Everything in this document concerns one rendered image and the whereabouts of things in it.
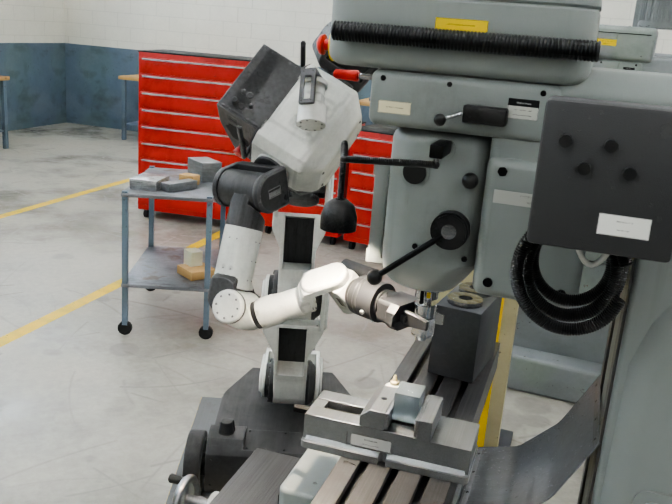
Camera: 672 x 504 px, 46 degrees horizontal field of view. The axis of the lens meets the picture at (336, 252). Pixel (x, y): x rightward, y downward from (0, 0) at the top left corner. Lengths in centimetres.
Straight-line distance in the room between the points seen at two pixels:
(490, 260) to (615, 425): 36
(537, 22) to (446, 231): 39
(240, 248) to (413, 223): 50
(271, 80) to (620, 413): 109
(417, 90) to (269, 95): 59
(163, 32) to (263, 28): 157
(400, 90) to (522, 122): 22
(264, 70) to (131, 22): 1048
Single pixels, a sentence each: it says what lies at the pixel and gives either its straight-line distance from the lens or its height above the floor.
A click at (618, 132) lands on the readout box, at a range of 116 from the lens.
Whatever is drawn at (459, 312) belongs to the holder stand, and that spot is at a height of 114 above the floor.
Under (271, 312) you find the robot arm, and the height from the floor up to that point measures 116.
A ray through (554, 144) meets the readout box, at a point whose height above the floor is 166.
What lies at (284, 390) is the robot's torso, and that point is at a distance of 253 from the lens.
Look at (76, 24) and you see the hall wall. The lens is 1296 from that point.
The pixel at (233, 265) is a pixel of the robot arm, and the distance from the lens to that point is 184.
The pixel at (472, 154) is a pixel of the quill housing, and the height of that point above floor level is 159.
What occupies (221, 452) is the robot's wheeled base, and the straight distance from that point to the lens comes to 240.
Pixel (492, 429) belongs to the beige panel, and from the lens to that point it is 365.
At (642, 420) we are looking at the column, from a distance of 147.
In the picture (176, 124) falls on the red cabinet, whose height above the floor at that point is 87.
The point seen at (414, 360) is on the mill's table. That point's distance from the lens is 213.
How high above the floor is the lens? 180
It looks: 16 degrees down
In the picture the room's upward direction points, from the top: 4 degrees clockwise
